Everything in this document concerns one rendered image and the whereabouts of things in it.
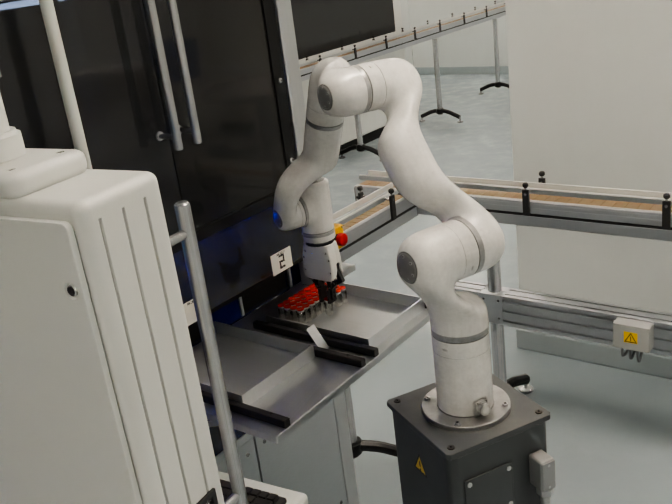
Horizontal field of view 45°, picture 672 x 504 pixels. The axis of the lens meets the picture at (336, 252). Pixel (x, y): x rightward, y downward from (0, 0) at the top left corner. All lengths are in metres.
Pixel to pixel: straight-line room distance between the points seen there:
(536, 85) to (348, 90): 1.81
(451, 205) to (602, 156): 1.77
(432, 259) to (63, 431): 0.72
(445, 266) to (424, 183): 0.18
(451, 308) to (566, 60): 1.87
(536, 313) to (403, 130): 1.48
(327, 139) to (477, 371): 0.64
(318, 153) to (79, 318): 0.91
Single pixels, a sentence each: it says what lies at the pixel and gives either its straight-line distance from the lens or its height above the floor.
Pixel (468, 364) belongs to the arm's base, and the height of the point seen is 1.00.
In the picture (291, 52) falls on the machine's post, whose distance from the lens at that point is 2.27.
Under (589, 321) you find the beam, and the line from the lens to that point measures 2.95.
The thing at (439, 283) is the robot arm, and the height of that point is 1.20.
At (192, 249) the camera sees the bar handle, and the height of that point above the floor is 1.40.
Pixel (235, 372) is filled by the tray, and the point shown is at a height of 0.88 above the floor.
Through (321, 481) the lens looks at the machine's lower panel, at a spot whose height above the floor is 0.26.
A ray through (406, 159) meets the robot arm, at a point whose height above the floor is 1.41.
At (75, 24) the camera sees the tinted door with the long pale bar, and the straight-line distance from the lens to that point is 1.82.
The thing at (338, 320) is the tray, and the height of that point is 0.88.
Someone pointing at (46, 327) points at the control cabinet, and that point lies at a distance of 1.26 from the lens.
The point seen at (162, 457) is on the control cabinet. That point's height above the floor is 1.13.
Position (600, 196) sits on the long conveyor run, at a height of 0.96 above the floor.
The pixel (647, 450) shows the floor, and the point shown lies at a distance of 3.21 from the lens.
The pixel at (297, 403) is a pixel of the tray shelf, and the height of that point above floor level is 0.88.
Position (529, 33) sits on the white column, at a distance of 3.39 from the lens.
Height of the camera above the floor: 1.83
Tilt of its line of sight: 21 degrees down
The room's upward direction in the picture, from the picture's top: 8 degrees counter-clockwise
